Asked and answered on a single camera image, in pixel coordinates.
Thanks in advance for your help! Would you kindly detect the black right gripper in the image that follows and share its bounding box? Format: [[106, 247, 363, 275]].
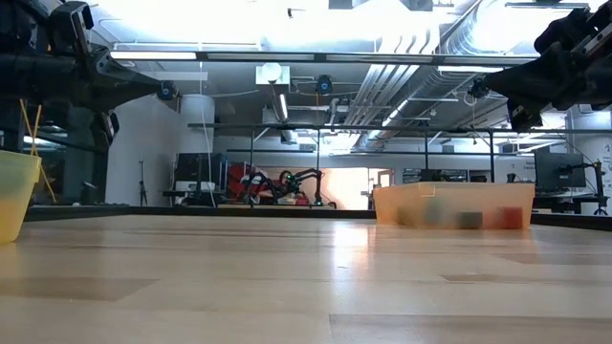
[[481, 0, 612, 134]]

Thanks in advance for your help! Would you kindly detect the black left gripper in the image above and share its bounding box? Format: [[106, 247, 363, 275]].
[[0, 0, 163, 145]]

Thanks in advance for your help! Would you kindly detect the small red block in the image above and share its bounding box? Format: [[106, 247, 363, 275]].
[[499, 206, 525, 230]]

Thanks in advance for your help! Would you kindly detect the translucent orange plastic bin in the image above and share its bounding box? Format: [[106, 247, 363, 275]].
[[372, 182, 536, 231]]

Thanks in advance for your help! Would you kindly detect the black ceiling mounted device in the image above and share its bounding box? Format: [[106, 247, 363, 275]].
[[467, 75, 489, 100]]

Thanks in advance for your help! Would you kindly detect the ceiling light strip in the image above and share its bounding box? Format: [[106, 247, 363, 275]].
[[437, 65, 506, 75], [109, 49, 198, 61]]

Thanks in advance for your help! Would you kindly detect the black monitor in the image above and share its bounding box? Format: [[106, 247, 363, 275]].
[[534, 152, 587, 188]]

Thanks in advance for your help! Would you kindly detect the black tripod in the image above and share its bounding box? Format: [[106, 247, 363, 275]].
[[137, 160, 148, 205]]

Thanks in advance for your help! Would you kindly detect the translucent yellow plastic bin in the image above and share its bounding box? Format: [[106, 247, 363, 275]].
[[0, 149, 42, 245]]

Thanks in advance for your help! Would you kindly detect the red chair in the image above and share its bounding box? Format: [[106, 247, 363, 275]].
[[227, 161, 269, 202]]

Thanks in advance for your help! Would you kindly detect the white ceiling box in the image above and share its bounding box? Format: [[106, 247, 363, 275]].
[[255, 62, 292, 86]]

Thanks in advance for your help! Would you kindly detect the black pipe rack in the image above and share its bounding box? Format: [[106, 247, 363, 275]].
[[186, 121, 511, 211]]

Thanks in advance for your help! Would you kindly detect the person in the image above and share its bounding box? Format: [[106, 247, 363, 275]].
[[267, 169, 300, 205]]

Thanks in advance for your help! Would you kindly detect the black overhead crossbar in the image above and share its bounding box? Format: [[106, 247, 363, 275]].
[[195, 51, 539, 67]]

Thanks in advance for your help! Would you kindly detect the yellow cable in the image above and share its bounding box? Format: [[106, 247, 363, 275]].
[[17, 97, 57, 203]]

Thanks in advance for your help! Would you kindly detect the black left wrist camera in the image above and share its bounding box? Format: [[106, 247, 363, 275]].
[[47, 1, 96, 54]]

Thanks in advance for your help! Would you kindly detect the black wall screen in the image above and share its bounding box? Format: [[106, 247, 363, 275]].
[[174, 152, 226, 183]]

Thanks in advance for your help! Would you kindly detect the black metal table frame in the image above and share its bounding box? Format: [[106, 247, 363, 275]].
[[23, 204, 612, 234]]

